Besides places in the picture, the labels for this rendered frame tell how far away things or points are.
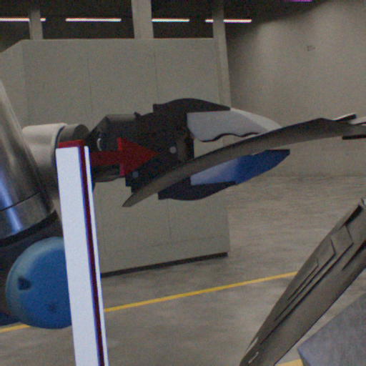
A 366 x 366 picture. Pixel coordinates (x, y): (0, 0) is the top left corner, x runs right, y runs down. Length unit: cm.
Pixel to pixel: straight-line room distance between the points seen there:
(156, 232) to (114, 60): 171
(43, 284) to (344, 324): 25
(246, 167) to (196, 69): 666
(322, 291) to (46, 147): 31
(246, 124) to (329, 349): 21
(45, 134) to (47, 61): 600
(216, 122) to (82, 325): 27
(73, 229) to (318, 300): 38
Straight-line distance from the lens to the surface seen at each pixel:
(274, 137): 45
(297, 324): 75
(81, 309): 43
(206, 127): 65
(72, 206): 43
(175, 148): 65
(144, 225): 696
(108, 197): 680
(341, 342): 62
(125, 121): 58
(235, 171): 64
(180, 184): 65
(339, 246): 78
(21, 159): 59
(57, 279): 59
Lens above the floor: 118
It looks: 3 degrees down
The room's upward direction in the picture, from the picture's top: 5 degrees counter-clockwise
